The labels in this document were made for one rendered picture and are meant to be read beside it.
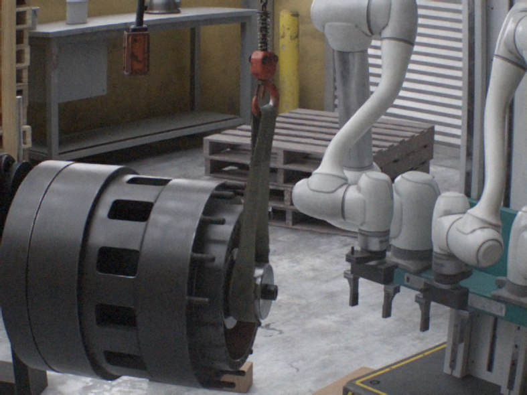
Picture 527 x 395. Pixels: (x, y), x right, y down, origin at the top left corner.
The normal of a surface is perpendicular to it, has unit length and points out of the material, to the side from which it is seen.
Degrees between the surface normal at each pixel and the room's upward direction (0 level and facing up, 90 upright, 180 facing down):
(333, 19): 103
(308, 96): 90
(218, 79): 90
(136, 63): 90
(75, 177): 16
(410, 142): 90
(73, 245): 58
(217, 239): 37
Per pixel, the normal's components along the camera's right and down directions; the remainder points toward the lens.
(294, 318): 0.00, -0.97
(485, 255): 0.29, 0.37
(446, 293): -0.77, 0.15
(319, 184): -0.40, -0.28
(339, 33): -0.47, 0.46
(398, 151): 0.87, 0.13
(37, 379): 0.98, 0.05
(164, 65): 0.74, 0.18
